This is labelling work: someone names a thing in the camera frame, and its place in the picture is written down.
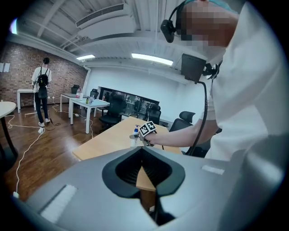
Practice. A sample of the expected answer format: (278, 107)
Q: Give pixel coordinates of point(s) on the white power strip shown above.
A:
(41, 130)

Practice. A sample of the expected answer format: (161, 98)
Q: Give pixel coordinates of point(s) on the black office chair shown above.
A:
(75, 89)
(114, 110)
(154, 114)
(94, 93)
(181, 123)

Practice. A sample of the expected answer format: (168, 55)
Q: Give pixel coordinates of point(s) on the ceiling air conditioning unit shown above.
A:
(106, 20)

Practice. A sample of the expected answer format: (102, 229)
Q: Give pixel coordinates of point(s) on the person's white shirt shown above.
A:
(248, 90)

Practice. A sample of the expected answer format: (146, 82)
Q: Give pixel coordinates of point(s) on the wooden desk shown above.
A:
(113, 139)

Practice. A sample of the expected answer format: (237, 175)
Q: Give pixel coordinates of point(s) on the round white table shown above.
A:
(5, 108)

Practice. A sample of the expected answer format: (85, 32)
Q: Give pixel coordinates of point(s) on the small bottle on table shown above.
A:
(87, 100)

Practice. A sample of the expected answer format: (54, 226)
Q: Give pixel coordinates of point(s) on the long white table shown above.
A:
(90, 104)
(67, 95)

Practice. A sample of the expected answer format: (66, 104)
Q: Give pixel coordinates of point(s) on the dark glass partition window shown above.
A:
(131, 99)

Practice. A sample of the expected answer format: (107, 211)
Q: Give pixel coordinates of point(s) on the person's right forearm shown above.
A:
(178, 135)

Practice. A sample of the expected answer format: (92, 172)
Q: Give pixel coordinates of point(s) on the white power adapter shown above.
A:
(15, 195)

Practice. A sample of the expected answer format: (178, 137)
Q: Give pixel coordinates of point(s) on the red-labelled plastic bottle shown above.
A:
(78, 94)

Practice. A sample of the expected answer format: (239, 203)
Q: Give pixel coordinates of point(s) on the black chest-mounted box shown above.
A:
(193, 67)

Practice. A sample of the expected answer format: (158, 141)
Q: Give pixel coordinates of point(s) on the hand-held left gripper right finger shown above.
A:
(203, 194)

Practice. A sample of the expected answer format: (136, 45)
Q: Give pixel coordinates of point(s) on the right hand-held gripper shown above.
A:
(147, 129)

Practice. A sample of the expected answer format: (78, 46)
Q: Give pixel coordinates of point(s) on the clear bottle with blue cap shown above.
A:
(136, 129)

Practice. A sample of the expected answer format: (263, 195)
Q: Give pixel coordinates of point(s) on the small white table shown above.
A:
(24, 91)

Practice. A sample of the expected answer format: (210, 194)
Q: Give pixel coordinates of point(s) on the white papers on wall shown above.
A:
(5, 67)

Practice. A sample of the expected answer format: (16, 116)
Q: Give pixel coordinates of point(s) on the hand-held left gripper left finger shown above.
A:
(85, 198)

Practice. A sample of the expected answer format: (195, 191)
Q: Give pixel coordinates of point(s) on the ceiling light panel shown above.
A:
(152, 58)
(85, 57)

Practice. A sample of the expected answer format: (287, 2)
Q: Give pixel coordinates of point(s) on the person's head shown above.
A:
(207, 22)

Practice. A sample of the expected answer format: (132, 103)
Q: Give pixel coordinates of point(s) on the black head-worn camera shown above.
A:
(168, 30)

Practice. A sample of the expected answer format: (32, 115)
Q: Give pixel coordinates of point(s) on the white wall pipe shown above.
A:
(87, 79)

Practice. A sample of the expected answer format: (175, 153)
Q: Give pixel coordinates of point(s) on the black chest mount clip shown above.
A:
(212, 70)

